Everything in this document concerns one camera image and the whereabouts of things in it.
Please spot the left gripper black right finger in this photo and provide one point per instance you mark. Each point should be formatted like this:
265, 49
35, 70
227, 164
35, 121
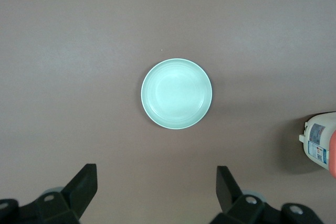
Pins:
227, 187

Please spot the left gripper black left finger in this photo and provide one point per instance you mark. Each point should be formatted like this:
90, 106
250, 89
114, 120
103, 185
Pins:
82, 187

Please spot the white bottle with label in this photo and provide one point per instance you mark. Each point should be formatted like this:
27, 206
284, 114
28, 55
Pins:
319, 140

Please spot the pale green round plate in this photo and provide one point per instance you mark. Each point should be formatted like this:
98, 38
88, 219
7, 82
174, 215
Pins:
176, 94

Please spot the brown table mat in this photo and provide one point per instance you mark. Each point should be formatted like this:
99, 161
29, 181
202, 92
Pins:
78, 77

